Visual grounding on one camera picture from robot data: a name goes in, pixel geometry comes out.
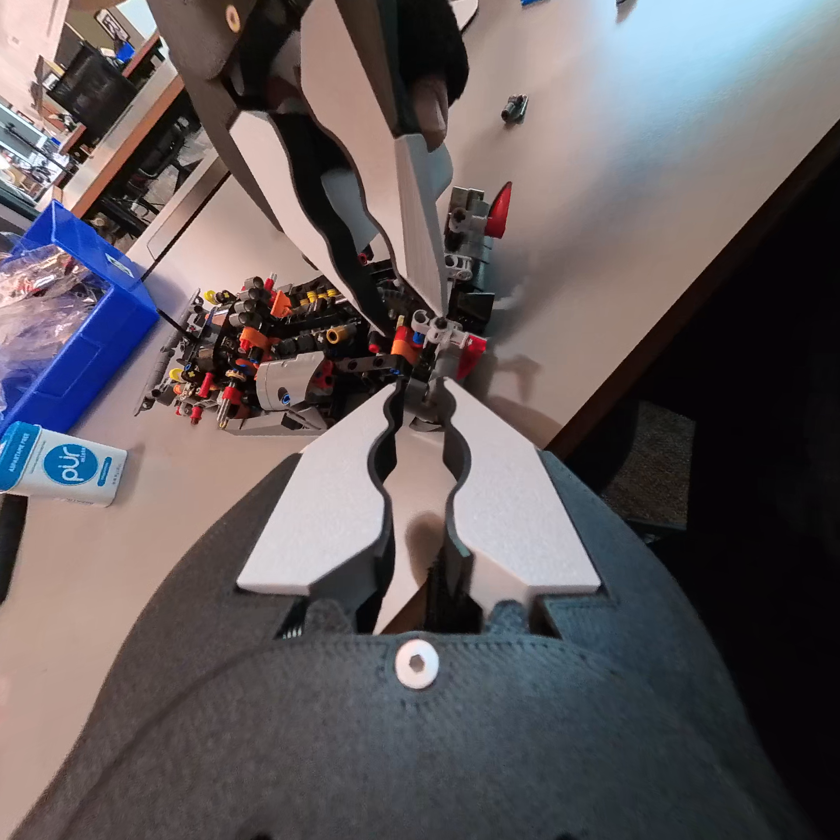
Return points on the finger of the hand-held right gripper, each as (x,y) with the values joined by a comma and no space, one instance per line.
(413,210)
(282,190)

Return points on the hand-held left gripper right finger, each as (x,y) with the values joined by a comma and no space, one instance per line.
(518,512)

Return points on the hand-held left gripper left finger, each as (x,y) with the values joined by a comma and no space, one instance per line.
(321,505)

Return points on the multicoloured lego car model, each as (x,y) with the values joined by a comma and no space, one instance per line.
(289,354)

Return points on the small black lego piece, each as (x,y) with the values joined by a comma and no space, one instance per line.
(516,107)

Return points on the person's right hand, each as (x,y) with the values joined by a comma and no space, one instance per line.
(439,59)

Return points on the wooden background desk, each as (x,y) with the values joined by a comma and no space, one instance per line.
(131,111)

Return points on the black monitor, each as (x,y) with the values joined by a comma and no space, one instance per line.
(92,92)

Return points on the black office chair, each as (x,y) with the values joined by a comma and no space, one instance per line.
(157,164)

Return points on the blue plastic bin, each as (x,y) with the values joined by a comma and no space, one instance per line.
(98,328)

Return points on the white gum packet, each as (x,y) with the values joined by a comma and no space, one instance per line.
(65,463)

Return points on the clear plastic bags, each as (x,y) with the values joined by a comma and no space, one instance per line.
(39,308)

